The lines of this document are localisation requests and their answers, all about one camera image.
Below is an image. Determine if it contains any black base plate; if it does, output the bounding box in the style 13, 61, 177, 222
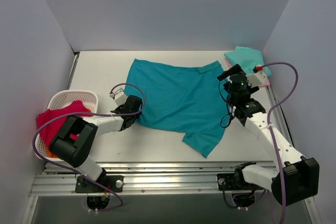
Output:
75, 175, 124, 194
216, 173, 263, 191

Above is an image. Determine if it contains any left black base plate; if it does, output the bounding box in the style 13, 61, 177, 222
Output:
75, 175, 124, 194

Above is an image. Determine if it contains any folded pink t shirt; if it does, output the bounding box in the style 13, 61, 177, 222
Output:
247, 71, 270, 88

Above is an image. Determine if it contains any crimson red t shirt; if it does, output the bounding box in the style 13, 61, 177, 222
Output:
36, 101, 91, 147

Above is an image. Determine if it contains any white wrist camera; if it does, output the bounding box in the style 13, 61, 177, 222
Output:
246, 65, 269, 88
109, 88, 128, 106

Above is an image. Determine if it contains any folded mint green t shirt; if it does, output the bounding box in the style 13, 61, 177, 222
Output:
224, 46, 265, 74

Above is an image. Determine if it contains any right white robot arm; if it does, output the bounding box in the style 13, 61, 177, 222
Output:
218, 64, 320, 206

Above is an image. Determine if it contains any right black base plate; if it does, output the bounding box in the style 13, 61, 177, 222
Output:
216, 173, 263, 191

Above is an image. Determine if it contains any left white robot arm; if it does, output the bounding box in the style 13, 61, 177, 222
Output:
48, 95, 143, 192

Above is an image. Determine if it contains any orange t shirt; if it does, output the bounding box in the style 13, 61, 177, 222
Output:
46, 150, 58, 158

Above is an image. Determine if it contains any teal t shirt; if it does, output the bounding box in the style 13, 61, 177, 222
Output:
125, 59, 229, 157

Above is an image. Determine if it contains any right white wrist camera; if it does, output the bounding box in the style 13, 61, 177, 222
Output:
246, 65, 269, 88

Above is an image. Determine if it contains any white plastic laundry basket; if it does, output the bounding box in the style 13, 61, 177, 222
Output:
35, 90, 98, 162

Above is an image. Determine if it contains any aluminium rail frame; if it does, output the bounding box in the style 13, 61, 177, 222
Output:
28, 50, 314, 197

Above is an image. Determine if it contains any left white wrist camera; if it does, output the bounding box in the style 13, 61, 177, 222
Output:
109, 88, 128, 106

